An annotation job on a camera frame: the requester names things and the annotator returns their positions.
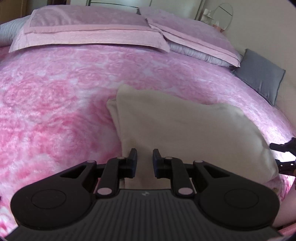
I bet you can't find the cream white garment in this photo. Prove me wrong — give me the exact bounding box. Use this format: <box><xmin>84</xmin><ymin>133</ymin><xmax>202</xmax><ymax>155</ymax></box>
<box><xmin>107</xmin><ymin>85</ymin><xmax>278</xmax><ymax>189</ymax></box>

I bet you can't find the blue grey square cushion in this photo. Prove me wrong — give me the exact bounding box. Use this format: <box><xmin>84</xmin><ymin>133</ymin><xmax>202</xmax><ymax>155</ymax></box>
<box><xmin>232</xmin><ymin>49</ymin><xmax>285</xmax><ymax>106</ymax></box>

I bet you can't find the pink floral bed blanket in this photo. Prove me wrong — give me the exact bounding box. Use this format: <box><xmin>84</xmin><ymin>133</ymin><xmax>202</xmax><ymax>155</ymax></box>
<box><xmin>1</xmin><ymin>45</ymin><xmax>295</xmax><ymax>237</ymax></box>

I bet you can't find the pink pillow near headboard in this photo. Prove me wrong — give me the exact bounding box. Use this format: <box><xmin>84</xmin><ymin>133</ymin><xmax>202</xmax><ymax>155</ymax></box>
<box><xmin>138</xmin><ymin>6</ymin><xmax>240</xmax><ymax>67</ymax></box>

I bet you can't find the oval vanity mirror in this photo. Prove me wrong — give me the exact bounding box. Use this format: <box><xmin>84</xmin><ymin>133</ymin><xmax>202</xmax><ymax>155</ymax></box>
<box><xmin>212</xmin><ymin>3</ymin><xmax>233</xmax><ymax>32</ymax></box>

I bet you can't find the pink pillow far side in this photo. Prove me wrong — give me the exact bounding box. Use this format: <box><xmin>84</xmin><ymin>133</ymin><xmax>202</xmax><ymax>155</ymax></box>
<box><xmin>1</xmin><ymin>5</ymin><xmax>170</xmax><ymax>52</ymax></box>

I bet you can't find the white wardrobe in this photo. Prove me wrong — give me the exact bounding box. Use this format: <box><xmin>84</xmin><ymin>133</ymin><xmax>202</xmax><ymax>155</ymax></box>
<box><xmin>66</xmin><ymin>0</ymin><xmax>205</xmax><ymax>20</ymax></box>

